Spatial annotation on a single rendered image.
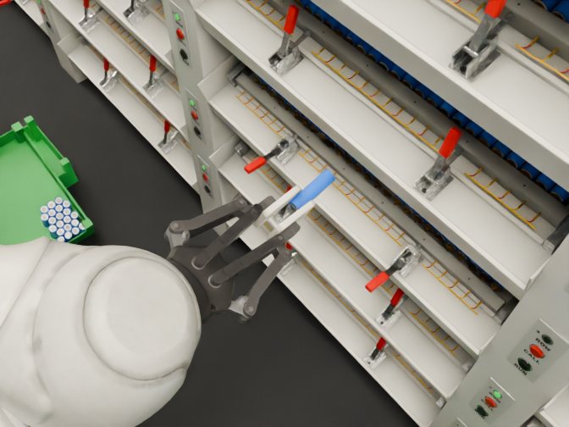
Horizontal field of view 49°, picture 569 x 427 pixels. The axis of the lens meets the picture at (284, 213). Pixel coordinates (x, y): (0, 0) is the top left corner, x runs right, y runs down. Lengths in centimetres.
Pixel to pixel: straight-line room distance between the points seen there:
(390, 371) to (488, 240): 58
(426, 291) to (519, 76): 39
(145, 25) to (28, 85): 76
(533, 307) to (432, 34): 31
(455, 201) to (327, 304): 60
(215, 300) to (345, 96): 34
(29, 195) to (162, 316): 127
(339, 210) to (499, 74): 42
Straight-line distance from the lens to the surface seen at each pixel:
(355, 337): 128
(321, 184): 77
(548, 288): 70
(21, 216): 161
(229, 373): 138
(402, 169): 78
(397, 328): 109
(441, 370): 108
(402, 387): 126
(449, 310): 91
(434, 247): 91
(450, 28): 65
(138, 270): 37
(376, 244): 94
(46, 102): 190
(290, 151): 101
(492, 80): 62
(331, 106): 83
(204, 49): 104
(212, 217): 69
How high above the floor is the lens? 130
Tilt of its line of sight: 57 degrees down
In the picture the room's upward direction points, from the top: straight up
